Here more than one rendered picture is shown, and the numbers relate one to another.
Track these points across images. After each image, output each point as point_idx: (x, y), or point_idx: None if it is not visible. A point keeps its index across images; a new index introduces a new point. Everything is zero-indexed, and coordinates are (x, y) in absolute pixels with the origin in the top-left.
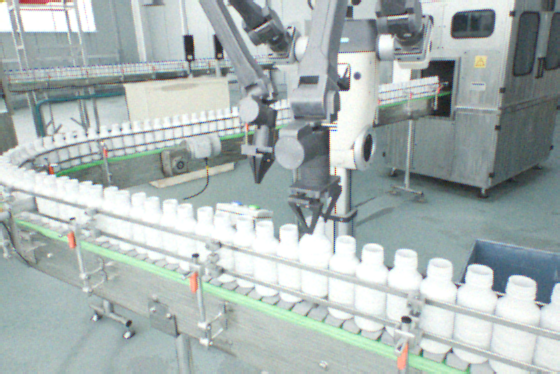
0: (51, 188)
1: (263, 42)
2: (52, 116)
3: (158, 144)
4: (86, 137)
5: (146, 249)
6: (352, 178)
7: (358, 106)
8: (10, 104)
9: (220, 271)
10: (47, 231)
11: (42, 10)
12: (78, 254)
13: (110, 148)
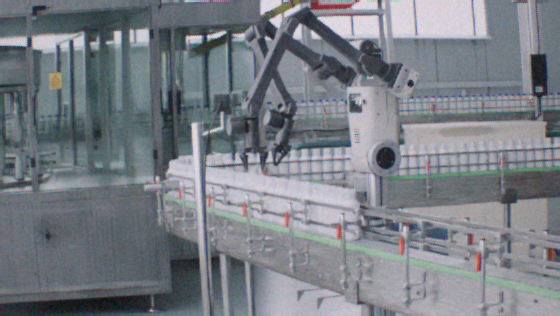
0: (185, 172)
1: (325, 77)
2: None
3: (324, 176)
4: None
5: (210, 200)
6: (384, 185)
7: (367, 123)
8: None
9: (227, 202)
10: (179, 200)
11: (346, 15)
12: (182, 204)
13: (274, 173)
